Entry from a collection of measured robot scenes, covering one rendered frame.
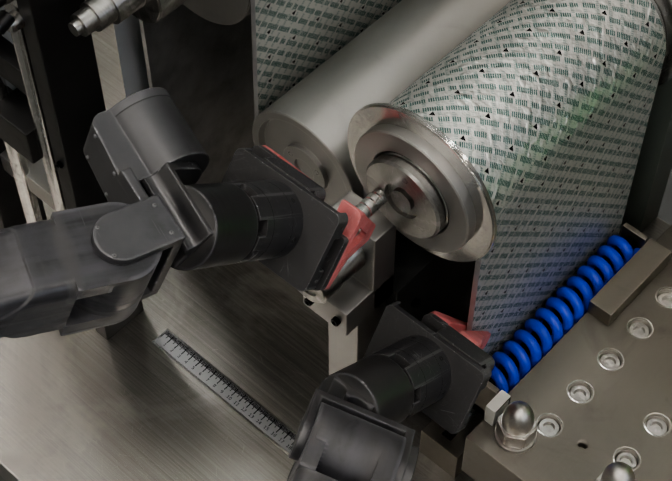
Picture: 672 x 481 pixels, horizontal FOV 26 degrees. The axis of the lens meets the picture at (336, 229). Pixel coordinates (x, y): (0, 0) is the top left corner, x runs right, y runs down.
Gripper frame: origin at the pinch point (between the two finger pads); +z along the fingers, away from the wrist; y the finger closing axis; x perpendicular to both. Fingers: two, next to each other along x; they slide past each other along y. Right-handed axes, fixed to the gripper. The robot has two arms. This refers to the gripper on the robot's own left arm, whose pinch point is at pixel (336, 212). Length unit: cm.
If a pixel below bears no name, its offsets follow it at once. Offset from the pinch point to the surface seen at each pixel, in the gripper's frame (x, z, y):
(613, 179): 7.9, 25.7, 10.2
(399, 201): 3.3, 1.0, 3.9
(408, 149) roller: 7.8, -1.5, 3.8
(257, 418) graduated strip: -28.2, 17.2, -6.6
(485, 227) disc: 5.0, 2.1, 10.7
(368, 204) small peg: 2.1, -0.4, 2.3
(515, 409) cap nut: -10.0, 12.8, 16.4
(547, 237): 2.6, 17.5, 10.2
